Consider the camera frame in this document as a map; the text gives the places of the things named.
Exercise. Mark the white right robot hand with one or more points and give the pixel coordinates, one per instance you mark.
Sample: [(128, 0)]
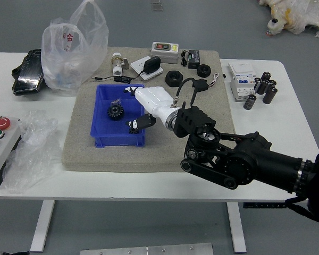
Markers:
[(154, 99)]

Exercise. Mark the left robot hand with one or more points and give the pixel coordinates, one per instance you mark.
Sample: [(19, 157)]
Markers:
[(2, 253)]

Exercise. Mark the black toothed gear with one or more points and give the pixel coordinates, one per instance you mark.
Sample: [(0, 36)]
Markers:
[(115, 112)]

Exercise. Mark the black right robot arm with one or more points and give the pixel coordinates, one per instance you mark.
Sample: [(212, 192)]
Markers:
[(250, 162)]

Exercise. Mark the big black nut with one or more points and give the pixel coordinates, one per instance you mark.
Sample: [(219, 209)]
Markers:
[(174, 78)]

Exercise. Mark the blue plastic box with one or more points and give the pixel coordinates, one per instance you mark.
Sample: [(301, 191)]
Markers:
[(114, 132)]

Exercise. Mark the grey control box with buttons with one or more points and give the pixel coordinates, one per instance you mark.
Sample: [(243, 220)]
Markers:
[(0, 148)]

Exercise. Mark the black power adapter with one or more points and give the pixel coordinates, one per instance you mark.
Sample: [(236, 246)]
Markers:
[(152, 65)]

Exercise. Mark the white table leg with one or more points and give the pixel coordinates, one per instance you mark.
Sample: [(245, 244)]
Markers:
[(42, 225), (236, 228)]

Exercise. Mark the black clamp block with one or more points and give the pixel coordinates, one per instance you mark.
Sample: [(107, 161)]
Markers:
[(201, 85)]

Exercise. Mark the brass valve white ends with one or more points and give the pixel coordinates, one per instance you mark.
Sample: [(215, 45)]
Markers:
[(117, 63)]

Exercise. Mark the small black power module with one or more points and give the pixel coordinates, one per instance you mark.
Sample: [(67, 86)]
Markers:
[(194, 59)]

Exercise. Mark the white circuit breaker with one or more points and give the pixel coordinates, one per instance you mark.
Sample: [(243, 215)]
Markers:
[(242, 79)]

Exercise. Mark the grey-brown mat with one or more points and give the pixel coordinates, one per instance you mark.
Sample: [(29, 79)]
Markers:
[(77, 148)]

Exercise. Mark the metal floor plate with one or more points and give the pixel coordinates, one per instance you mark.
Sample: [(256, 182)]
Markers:
[(157, 5)]

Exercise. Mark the black cylindrical capacitor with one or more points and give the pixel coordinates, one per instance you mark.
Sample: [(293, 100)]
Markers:
[(250, 101), (261, 87), (273, 83), (266, 75), (270, 95), (257, 83)]

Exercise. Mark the crumpled clear plastic bag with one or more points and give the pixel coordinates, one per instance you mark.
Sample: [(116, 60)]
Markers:
[(29, 156)]

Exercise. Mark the white plastic bag red print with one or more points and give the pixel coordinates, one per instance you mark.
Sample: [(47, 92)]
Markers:
[(58, 66)]

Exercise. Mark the black plastic case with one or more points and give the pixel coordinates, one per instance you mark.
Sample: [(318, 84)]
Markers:
[(28, 71)]

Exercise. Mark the grey metal plate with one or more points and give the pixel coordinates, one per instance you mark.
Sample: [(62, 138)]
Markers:
[(146, 249)]

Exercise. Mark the black table control panel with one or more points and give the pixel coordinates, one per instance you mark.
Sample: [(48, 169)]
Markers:
[(263, 205)]

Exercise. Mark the plush toy in plastic wrap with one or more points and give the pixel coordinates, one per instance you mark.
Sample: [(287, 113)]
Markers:
[(295, 16)]

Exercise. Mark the grey switch box two buttons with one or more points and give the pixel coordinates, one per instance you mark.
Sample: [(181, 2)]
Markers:
[(164, 53)]

